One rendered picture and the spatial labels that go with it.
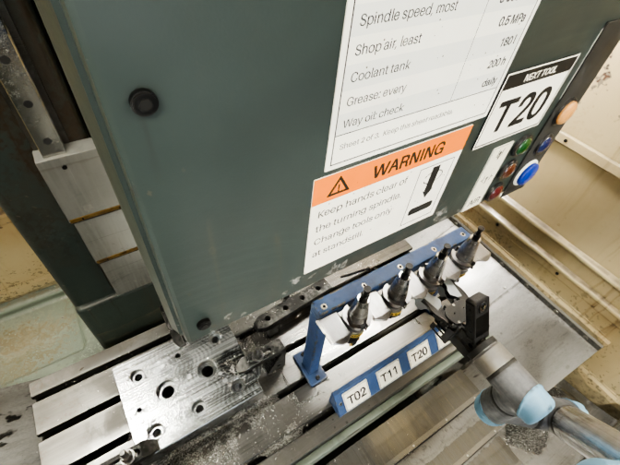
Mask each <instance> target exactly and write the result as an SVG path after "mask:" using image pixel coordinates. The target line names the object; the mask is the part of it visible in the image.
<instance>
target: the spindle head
mask: <svg viewBox="0 0 620 465"><path fill-rule="evenodd" d="M34 2H35V5H36V7H37V8H38V11H39V13H40V16H41V18H42V22H43V24H44V27H45V28H46V31H47V33H48V35H49V38H50V40H51V42H52V45H53V47H54V50H55V52H56V55H57V57H58V59H59V62H60V64H61V67H62V68H63V70H64V73H65V75H66V79H67V81H68V84H69V86H70V88H71V90H72V92H73V94H74V97H75V99H76V102H77V105H78V108H79V110H80V111H81V114H82V116H83V119H84V121H85V123H86V126H87V128H88V130H89V133H90V136H91V138H92V140H93V143H94V145H95V147H96V150H97V151H98V154H99V156H100V158H101V162H102V164H103V167H104V169H105V171H106V173H107V175H108V178H109V180H110V182H111V185H112V187H113V191H114V192H115V195H116V197H117V200H118V202H119V204H120V207H121V209H122V211H123V213H124V215H125V219H126V221H127V224H128V226H129V228H130V231H131V233H132V235H133V237H134V239H135V242H136V244H137V248H138V250H139V253H140V254H141V256H142V259H143V261H144V263H145V266H146V268H147V271H148V273H149V276H150V278H151V280H152V283H153V285H154V288H155V290H156V292H157V294H158V296H159V298H160V301H161V305H162V307H163V309H164V312H165V314H166V316H167V318H168V320H169V323H170V325H171V327H172V328H173V329H174V330H175V331H176V332H178V333H179V334H180V336H181V338H182V340H183V342H184V343H186V342H192V341H194V340H198V339H200V338H202V337H204V336H206V335H208V334H209V333H211V332H213V331H215V330H217V329H219V328H222V327H225V326H227V325H229V324H231V323H232V322H234V321H236V320H238V319H240V318H242V317H244V316H247V315H249V314H251V313H254V312H255V311H257V310H259V309H261V308H263V307H265V306H267V305H269V304H272V303H274V302H276V301H278V300H280V299H282V298H284V297H286V296H288V295H290V294H292V293H294V292H297V291H299V290H301V289H302V288H304V287H306V286H309V285H311V284H313V283H315V282H317V281H319V280H322V279H324V278H325V277H327V276H329V275H331V274H333V273H335V272H338V271H340V270H342V269H344V268H347V267H348V266H350V265H352V264H354V263H356V262H358V261H360V260H362V259H365V258H367V257H369V256H371V255H373V254H375V253H377V252H379V251H381V250H383V249H385V248H387V247H389V246H391V245H394V244H396V243H398V242H400V241H402V240H404V239H406V238H408V237H410V236H412V235H414V234H416V233H418V232H421V231H423V230H425V229H427V228H429V227H431V226H433V225H435V224H437V223H439V222H440V221H443V220H445V219H448V218H450V217H452V216H454V215H456V214H458V213H460V212H461V210H462V208H463V206H464V204H465V202H466V200H467V199H468V197H469V195H470V193H471V190H472V189H473V187H474V185H475V184H476V182H477V180H478V178H479V176H480V174H481V172H482V170H483V168H484V166H485V164H486V163H487V161H488V159H489V157H490V155H491V153H492V152H493V150H494V149H495V148H497V147H500V146H502V145H505V144H506V143H509V142H511V141H515V142H514V143H513V145H512V147H511V149H510V150H509V152H508V154H507V155H506V157H505V159H504V161H503V163H502V164H501V166H500V168H499V170H498V171H497V173H496V175H495V177H494V179H493V181H492V183H491V184H490V185H489V187H488V189H487V190H486V192H485V194H484V196H483V198H482V200H481V202H483V201H485V196H486V194H487V192H488V191H489V190H490V189H491V188H492V187H493V186H494V185H495V184H497V183H499V182H503V183H504V184H505V187H504V189H503V191H504V190H505V188H506V186H507V184H508V182H509V181H510V179H511V178H512V176H513V174H514V173H515V172H513V173H512V174H511V175H510V176H509V177H508V178H507V179H505V180H503V181H499V180H498V179H497V175H498V173H499V171H500V170H501V169H502V168H503V166H504V165H505V164H506V163H508V162H509V161H511V160H514V159H516V160H517V161H518V162H519V164H518V166H517V168H518V167H519V165H520V163H521V162H522V160H523V158H524V157H525V155H526V154H527V152H528V150H529V149H530V147H531V145H532V143H533V141H534V140H535V138H536V137H537V136H538V134H539V133H540V131H541V129H542V128H543V126H544V124H545V122H546V121H547V119H548V117H549V116H550V114H551V113H552V111H553V109H554V108H555V106H556V105H557V103H558V101H559V99H560V98H561V96H562V94H563V93H564V91H565V90H566V87H567V86H568V84H569V82H570V81H571V79H572V78H573V77H574V75H575V74H576V72H577V70H578V68H579V66H580V65H581V63H582V62H583V60H584V58H585V57H586V55H587V53H588V52H589V50H590V48H591V46H592V45H593V44H594V42H595V41H596V39H597V37H598V36H599V34H600V33H601V31H602V29H603V28H604V26H605V24H606V23H607V22H608V21H612V20H616V19H619V18H620V0H541V2H540V4H539V5H538V8H537V10H536V12H535V14H534V16H533V18H532V20H531V23H530V25H529V27H528V29H527V31H526V33H525V35H524V37H523V39H522V41H521V43H520V46H519V48H518V50H517V52H516V54H515V56H514V58H513V60H512V63H511V65H510V67H509V69H508V71H507V74H508V73H511V72H515V71H518V70H520V69H524V68H527V67H531V66H536V65H539V64H543V63H546V62H550V61H553V60H555V59H559V58H562V57H566V56H569V55H572V54H578V53H580V56H579V57H578V60H577V61H576V63H575V64H574V65H573V67H572V69H571V70H570V72H569V74H568V75H567V77H566V79H565V81H564V83H563V84H562V86H561V88H560V89H559V91H558V92H557V93H556V95H555V97H554V99H553V101H552V102H551V104H550V106H549V107H548V109H547V111H546V112H545V114H544V116H543V117H542V120H541V121H540V123H539V124H538V125H536V126H533V127H531V128H528V129H526V130H523V131H520V132H518V133H516V134H514V135H511V136H509V137H505V138H502V139H500V140H497V141H496V142H493V143H491V144H488V145H485V146H483V147H480V148H478V149H475V150H471V148H472V146H473V144H474V142H475V140H476V138H477V137H478V134H479V132H480V130H481V128H482V126H483V123H484V121H485V119H486V117H487V115H486V116H485V117H483V118H480V119H477V120H474V121H471V122H468V123H466V124H463V125H459V126H456V127H453V128H450V129H448V130H445V131H442V132H440V133H437V134H434V135H431V136H429V137H424V138H421V139H419V140H416V141H413V142H411V143H408V144H405V145H402V146H400V147H397V148H394V149H390V150H387V151H384V152H381V153H379V154H376V155H374V156H371V157H368V158H365V159H362V160H359V161H356V162H353V163H350V164H347V165H344V166H341V167H339V168H337V169H334V170H331V171H328V172H324V170H325V162H326V156H327V148H328V135H329V129H330V121H331V115H332V107H333V101H334V94H335V87H336V80H337V73H338V66H339V59H340V46H341V39H342V32H343V25H344V18H345V11H346V4H347V0H34ZM507 74H506V75H507ZM505 78H506V76H505V77H504V80H505ZM504 80H503V82H504ZM503 82H502V84H503ZM502 84H501V86H502ZM501 86H500V88H501ZM500 88H499V89H500ZM498 91H499V90H498ZM497 93H498V92H497ZM497 93H496V95H497ZM496 95H495V98H496ZM494 101H495V100H494ZM494 101H493V103H494ZM493 103H492V105H493ZM492 105H491V107H492ZM491 107H490V109H491ZM490 109H489V111H490ZM489 111H488V113H489ZM488 113H487V114H488ZM468 125H473V127H472V129H471V132H470V134H469V136H468V138H467V140H466V143H465V145H464V147H463V149H462V151H461V153H460V155H459V158H458V160H457V163H456V165H455V167H454V169H453V171H452V174H451V175H450V177H449V179H448V181H447V185H446V187H445V189H444V191H443V193H442V196H441V197H440V199H439V201H438V203H437V206H436V208H435V211H434V213H433V215H431V216H429V217H426V218H424V219H422V220H420V221H417V222H415V223H413V224H411V225H409V226H407V227H405V228H403V229H401V230H398V231H396V232H394V233H392V234H390V235H388V236H385V237H383V238H381V239H379V240H377V241H375V242H373V243H371V244H368V245H366V246H364V247H362V248H360V249H357V250H355V251H353V252H351V253H349V254H348V255H346V256H342V257H340V258H338V259H336V260H334V261H332V262H329V263H327V264H326V265H324V266H322V267H320V268H317V269H314V270H312V271H310V272H308V273H306V274H304V262H305V253H306V244H307V235H308V227H309V219H310V210H311V202H312V194H313V185H314V180H316V179H319V178H321V177H324V176H327V175H330V174H333V173H336V172H339V171H342V170H345V169H348V168H351V167H352V166H355V165H358V164H361V163H364V162H367V161H370V160H373V159H376V158H379V157H381V156H384V155H387V154H389V153H392V152H395V151H397V150H400V149H405V148H407V147H410V146H412V145H415V144H418V143H421V142H424V141H426V140H428V139H431V138H434V137H439V136H442V135H444V134H446V133H449V132H452V131H455V130H458V129H460V128H462V127H465V126H468ZM527 134H532V135H533V141H532V142H531V144H530V146H529V148H528V149H527V150H526V151H525V152H523V153H522V154H521V155H519V156H518V157H515V158H514V157H512V156H511V150H512V149H513V147H514V146H515V144H516V143H517V142H518V141H519V140H520V139H521V138H522V137H523V136H525V135H527ZM517 168H516V170H517ZM516 170H515V171H516ZM503 191H502V192H503ZM481 202H480V203H481Z"/></svg>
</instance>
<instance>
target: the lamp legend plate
mask: <svg viewBox="0 0 620 465"><path fill-rule="evenodd" d="M514 142H515V141H511V142H509V143H506V144H505V145H502V146H500V147H497V148H495V149H494V150H493V152H492V153H491V155H490V157H489V159H488V161H487V163H486V164H485V166H484V168H483V170H482V172H481V174H480V176H479V178H478V180H477V182H476V184H475V185H474V187H473V189H472V190H471V193H470V195H469V197H468V199H467V200H466V202H465V204H464V206H463V208H462V210H461V212H463V211H465V210H467V209H470V208H472V207H474V206H476V205H478V204H479V203H480V202H481V200H482V198H483V196H484V194H485V192H486V190H487V189H488V187H489V185H490V184H491V183H492V181H493V179H494V177H495V175H496V173H497V171H498V170H499V168H500V166H501V164H502V163H503V161H504V159H505V157H506V155H507V154H508V152H509V150H510V149H511V147H512V145H513V143H514Z"/></svg>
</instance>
